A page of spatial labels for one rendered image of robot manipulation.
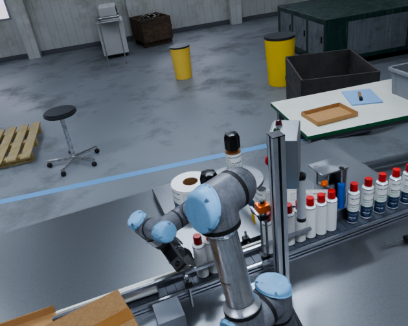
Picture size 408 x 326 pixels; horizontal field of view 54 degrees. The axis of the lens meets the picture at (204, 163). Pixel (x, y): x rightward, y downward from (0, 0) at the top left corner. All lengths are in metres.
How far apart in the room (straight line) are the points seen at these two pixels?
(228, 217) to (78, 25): 10.82
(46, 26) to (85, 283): 10.25
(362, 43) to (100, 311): 6.49
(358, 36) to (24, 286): 6.26
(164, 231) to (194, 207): 0.34
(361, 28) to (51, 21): 7.80
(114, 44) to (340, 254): 8.55
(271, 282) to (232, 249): 0.27
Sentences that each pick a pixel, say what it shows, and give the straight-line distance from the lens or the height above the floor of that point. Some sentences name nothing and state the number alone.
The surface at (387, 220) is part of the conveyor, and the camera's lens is 2.03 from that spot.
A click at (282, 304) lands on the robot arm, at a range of 1.33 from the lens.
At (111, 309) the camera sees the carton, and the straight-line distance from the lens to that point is 1.34.
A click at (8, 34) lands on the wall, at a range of 11.98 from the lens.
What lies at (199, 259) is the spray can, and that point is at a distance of 1.62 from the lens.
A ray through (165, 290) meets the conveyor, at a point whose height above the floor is 0.88.
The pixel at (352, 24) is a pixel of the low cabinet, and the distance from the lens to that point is 7.10.
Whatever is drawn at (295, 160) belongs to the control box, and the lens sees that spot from 1.36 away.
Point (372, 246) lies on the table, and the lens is 1.92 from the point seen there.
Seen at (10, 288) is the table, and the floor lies 0.83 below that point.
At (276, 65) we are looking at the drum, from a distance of 6.26.
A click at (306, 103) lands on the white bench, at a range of 3.47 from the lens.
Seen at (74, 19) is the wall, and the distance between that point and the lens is 11.66.
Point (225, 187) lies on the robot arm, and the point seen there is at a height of 1.51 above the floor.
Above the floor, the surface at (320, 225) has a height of 0.94.
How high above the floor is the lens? 2.07
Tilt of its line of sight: 29 degrees down
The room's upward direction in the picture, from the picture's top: 8 degrees counter-clockwise
